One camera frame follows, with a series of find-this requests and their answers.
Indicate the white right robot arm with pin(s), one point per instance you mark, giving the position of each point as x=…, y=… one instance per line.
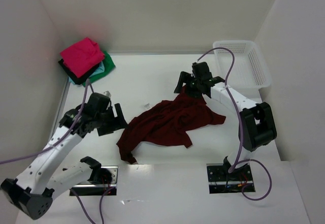
x=256, y=123

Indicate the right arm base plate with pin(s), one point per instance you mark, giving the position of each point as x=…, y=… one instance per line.
x=221, y=182

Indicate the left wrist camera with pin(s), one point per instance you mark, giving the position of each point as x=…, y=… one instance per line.
x=107, y=94

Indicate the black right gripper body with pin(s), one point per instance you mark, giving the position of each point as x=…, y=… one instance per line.
x=194, y=82

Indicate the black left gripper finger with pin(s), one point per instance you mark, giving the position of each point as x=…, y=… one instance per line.
x=107, y=128
x=120, y=117

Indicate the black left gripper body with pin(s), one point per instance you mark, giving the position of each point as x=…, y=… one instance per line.
x=111, y=122

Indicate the light blue folded t shirt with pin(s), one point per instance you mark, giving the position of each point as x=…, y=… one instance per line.
x=97, y=70

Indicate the pink folded t shirt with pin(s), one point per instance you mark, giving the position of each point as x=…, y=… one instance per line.
x=82, y=56

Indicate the black folded t shirt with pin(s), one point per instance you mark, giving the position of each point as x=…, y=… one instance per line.
x=68, y=71

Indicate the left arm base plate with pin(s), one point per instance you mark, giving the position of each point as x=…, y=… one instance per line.
x=108, y=180

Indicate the green folded t shirt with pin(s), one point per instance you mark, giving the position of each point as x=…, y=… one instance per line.
x=109, y=67

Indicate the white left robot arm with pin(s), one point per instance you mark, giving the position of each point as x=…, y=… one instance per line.
x=34, y=190

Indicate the dark red t shirt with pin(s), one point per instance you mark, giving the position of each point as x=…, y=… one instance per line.
x=166, y=124

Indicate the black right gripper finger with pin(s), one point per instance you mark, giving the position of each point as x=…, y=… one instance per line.
x=183, y=79
x=200, y=99

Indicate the white plastic basket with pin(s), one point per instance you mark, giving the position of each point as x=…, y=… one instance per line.
x=250, y=70

